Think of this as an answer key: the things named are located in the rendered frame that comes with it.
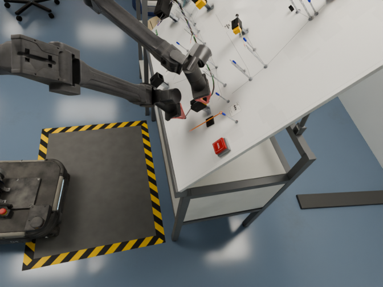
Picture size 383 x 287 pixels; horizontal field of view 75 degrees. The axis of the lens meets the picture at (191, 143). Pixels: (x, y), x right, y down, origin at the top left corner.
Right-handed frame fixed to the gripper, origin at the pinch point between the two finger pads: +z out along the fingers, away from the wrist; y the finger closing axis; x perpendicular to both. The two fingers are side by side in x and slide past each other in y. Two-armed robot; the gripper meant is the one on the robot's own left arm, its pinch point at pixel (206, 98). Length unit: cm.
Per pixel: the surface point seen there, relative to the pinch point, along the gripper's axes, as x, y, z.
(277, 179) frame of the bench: -20, -25, 49
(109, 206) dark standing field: 102, -8, 77
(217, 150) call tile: 0.2, -22.3, 4.1
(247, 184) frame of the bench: -5.1, -26.6, 40.6
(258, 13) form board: -30.1, 30.6, -5.4
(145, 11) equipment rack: 30, 93, 10
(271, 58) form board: -28.3, 5.3, -4.5
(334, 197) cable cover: -66, -17, 162
